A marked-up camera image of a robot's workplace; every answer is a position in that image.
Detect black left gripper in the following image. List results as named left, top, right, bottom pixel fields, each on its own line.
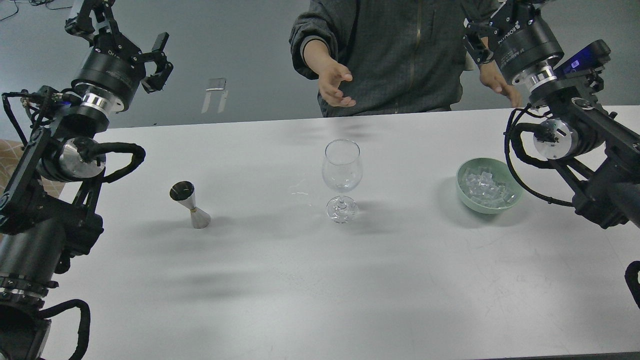
left=65, top=0, right=174, bottom=112

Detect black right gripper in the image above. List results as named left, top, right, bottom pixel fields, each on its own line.
left=462, top=0, right=564, bottom=85

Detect steel cocktail jigger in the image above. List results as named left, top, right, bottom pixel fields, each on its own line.
left=169, top=181, right=211, bottom=229

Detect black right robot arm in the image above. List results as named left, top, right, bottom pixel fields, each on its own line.
left=463, top=0, right=640, bottom=229

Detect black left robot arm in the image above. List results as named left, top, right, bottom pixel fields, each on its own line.
left=0, top=0, right=174, bottom=360

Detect pile of clear ice cubes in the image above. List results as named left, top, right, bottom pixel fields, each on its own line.
left=459, top=166, right=518, bottom=208

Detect clear wine glass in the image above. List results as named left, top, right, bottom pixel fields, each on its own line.
left=321, top=139, right=363, bottom=224

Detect person's left hand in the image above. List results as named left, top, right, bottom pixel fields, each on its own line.
left=478, top=61, right=522, bottom=109

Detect person's right hand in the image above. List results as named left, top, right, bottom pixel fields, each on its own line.
left=318, top=60, right=357, bottom=108

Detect person in grey jacket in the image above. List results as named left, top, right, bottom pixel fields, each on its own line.
left=289, top=0, right=499, bottom=117

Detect beige checked cloth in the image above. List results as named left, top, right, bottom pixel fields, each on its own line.
left=0, top=139, right=66, bottom=199

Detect green bowl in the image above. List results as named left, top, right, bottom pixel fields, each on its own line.
left=455, top=157, right=524, bottom=215

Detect black floor cables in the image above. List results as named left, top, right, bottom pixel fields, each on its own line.
left=0, top=0, right=73, bottom=22

